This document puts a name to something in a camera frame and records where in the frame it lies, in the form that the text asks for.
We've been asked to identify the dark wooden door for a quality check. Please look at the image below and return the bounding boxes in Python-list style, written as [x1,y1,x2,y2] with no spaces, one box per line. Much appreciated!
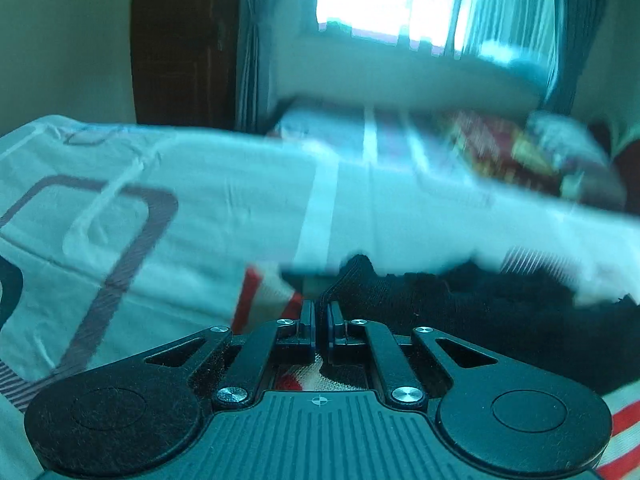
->
[130,0,242,129]

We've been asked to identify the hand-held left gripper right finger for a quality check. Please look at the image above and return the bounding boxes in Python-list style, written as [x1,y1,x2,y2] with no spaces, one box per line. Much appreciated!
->
[326,301,501,407]

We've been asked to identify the bed with striped sheet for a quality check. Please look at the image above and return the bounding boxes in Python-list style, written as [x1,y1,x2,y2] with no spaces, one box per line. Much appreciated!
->
[270,100,626,206]

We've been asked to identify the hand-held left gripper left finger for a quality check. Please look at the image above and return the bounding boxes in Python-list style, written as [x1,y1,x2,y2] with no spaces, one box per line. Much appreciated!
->
[142,300,317,409]

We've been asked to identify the folded quilt on sill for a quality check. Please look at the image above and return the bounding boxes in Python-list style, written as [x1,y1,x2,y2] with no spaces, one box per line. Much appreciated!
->
[477,40,551,81]

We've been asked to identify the patterned bed sheet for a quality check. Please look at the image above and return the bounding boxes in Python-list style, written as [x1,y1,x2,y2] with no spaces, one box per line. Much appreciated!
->
[0,115,640,480]

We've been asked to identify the striped knit sweater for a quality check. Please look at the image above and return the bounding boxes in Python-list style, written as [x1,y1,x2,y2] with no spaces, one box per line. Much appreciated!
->
[232,254,640,480]

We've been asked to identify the striped pillow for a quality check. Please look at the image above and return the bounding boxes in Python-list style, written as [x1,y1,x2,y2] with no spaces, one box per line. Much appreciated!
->
[525,110,612,173]

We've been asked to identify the blue curtain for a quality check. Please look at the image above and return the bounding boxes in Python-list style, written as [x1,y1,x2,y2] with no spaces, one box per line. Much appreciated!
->
[460,0,612,112]
[235,0,282,132]

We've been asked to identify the red scalloped headboard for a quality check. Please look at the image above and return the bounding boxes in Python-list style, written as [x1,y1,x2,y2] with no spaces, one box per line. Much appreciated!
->
[590,120,640,217]

